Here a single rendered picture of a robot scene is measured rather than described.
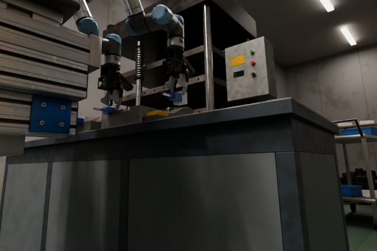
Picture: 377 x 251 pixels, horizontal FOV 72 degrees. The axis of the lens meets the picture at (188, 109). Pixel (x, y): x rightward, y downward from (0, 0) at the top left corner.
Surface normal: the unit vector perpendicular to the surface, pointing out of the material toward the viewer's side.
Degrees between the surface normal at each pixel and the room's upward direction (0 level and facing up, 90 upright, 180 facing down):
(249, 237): 90
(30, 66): 90
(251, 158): 90
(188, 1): 90
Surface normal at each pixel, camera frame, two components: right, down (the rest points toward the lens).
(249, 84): -0.61, -0.14
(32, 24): 0.74, -0.15
